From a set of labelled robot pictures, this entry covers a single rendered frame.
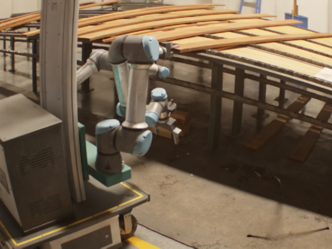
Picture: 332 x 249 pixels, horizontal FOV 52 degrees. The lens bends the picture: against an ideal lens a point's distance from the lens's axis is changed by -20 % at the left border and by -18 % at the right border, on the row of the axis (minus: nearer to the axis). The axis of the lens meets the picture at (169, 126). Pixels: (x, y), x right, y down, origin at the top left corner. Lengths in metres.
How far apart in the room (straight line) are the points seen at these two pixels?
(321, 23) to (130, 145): 7.41
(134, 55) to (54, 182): 0.67
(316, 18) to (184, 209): 6.91
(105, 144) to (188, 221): 0.83
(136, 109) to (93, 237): 0.69
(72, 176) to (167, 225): 0.72
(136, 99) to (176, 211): 0.99
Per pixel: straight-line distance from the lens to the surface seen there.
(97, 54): 2.48
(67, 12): 1.74
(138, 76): 1.76
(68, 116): 1.85
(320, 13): 8.81
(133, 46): 1.75
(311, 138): 3.79
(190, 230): 2.38
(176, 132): 2.16
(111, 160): 1.91
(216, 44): 3.13
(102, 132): 1.86
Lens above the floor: 1.47
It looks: 23 degrees down
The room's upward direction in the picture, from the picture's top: 2 degrees clockwise
